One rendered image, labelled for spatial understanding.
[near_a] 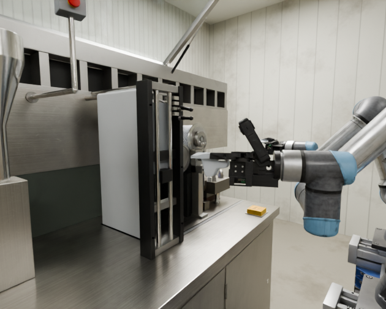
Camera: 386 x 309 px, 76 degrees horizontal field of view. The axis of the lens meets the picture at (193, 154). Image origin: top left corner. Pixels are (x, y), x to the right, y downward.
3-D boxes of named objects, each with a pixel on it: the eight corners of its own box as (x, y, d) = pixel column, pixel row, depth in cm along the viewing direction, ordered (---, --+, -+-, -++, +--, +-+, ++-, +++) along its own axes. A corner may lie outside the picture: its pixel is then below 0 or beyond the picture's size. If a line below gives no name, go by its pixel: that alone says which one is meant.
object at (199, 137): (207, 133, 116) (204, 149, 114) (203, 133, 117) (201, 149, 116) (198, 129, 110) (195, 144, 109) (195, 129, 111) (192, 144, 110)
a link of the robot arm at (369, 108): (406, 106, 96) (307, 188, 113) (396, 108, 106) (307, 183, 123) (381, 87, 98) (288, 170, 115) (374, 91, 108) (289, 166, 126)
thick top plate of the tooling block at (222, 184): (214, 194, 123) (215, 183, 122) (157, 183, 146) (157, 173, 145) (230, 188, 135) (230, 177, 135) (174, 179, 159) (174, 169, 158)
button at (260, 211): (261, 216, 112) (261, 211, 112) (246, 213, 116) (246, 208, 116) (266, 212, 117) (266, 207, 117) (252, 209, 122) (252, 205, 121)
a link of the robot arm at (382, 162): (392, 216, 111) (353, 102, 112) (382, 206, 124) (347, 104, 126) (425, 211, 106) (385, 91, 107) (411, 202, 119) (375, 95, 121)
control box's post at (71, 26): (73, 89, 69) (69, 13, 66) (70, 90, 70) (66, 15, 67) (79, 90, 70) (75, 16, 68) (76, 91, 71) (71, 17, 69)
